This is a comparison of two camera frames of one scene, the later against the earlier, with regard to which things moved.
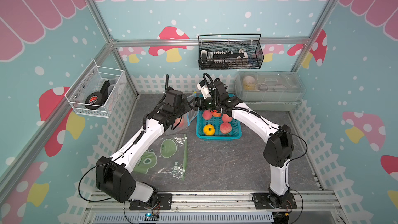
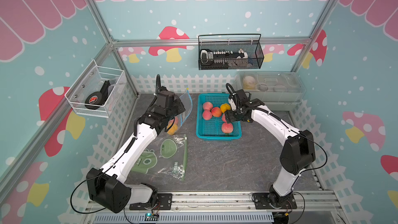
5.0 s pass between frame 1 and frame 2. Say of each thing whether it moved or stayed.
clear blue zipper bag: moved
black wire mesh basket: stayed
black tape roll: stayed
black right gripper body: moved
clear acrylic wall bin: stayed
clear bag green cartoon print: stayed
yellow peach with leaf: moved
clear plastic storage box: stayed
